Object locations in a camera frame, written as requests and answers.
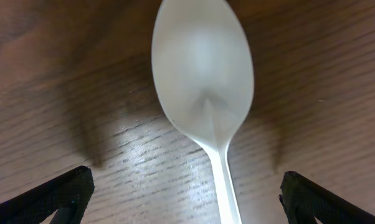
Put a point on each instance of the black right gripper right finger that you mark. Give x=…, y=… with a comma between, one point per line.
x=307, y=202

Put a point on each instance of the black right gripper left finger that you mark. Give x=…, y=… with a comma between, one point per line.
x=65, y=197

